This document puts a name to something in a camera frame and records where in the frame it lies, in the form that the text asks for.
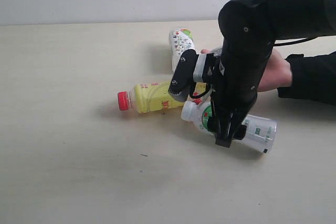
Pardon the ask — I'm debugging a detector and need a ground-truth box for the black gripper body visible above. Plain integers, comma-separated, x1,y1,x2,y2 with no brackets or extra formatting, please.
204,37,275,119

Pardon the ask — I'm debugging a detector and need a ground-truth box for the white bottle green label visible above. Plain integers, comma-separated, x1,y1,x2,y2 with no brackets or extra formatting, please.
181,101,277,153

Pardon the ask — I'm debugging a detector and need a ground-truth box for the yellow juice bottle red cap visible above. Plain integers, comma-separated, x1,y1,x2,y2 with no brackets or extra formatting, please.
117,80,208,115

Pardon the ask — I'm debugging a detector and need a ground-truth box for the black sleeved forearm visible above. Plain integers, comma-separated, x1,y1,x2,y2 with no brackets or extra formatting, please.
277,52,335,105

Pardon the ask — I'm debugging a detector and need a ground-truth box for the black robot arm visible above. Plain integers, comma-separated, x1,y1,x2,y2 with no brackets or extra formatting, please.
207,0,335,147

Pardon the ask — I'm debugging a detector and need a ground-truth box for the white bottle cartoon label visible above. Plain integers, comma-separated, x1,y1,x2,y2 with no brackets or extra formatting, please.
169,28,195,72

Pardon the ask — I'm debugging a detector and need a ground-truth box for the open bare human hand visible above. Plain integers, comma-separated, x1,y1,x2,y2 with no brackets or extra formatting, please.
201,48,293,93

